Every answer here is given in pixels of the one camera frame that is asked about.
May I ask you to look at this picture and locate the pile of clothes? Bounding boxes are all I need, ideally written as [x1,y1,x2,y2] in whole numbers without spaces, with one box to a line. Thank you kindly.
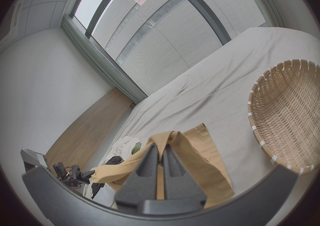
[82,136,143,200]

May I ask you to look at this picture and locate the window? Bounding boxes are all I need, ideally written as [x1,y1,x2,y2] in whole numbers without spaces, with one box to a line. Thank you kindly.
[60,0,285,104]

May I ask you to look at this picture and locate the tan shorts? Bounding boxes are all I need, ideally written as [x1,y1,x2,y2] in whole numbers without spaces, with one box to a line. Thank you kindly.
[91,123,235,208]

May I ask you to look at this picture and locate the white ceiling air vent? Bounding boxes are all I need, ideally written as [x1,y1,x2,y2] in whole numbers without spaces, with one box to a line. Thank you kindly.
[0,0,28,45]

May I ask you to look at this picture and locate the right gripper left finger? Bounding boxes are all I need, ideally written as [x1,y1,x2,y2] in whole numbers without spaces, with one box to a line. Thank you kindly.
[114,144,160,205]

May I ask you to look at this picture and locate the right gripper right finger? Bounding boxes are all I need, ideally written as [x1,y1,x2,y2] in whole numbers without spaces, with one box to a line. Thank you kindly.
[162,145,207,206]

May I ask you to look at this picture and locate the round woven basket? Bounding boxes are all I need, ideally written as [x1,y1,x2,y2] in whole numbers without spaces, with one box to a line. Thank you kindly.
[248,58,320,176]

